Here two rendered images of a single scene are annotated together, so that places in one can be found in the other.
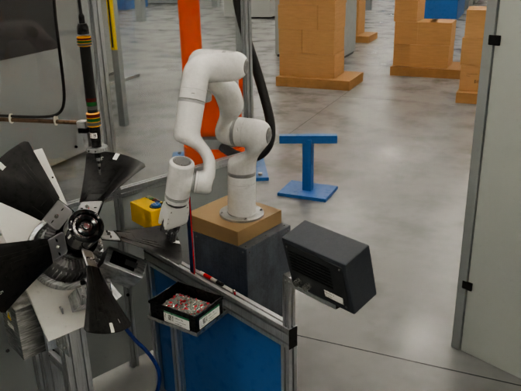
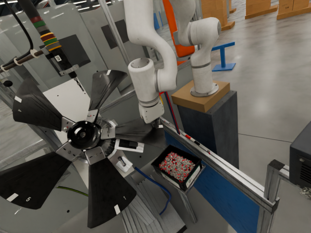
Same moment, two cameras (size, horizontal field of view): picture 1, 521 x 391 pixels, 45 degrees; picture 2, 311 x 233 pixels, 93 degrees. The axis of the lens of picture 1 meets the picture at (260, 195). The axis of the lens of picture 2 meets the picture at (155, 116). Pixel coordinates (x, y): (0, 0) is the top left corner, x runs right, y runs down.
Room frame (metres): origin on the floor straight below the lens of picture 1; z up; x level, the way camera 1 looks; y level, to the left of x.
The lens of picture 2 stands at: (1.54, 0.08, 1.51)
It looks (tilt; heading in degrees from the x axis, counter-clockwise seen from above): 32 degrees down; 23
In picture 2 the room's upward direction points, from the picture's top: 22 degrees counter-clockwise
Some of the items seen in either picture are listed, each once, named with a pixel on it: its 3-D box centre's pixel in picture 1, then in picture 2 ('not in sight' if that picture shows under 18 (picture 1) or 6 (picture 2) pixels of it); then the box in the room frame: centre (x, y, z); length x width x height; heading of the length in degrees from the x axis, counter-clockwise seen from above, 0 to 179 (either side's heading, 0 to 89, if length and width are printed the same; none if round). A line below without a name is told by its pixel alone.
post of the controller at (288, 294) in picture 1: (288, 300); (273, 182); (1.86, -0.09, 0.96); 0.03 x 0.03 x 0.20; 42
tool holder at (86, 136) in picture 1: (92, 135); (60, 58); (2.01, 0.54, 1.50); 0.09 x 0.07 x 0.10; 77
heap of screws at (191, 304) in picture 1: (187, 309); (177, 167); (2.01, 0.27, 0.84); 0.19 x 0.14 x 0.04; 56
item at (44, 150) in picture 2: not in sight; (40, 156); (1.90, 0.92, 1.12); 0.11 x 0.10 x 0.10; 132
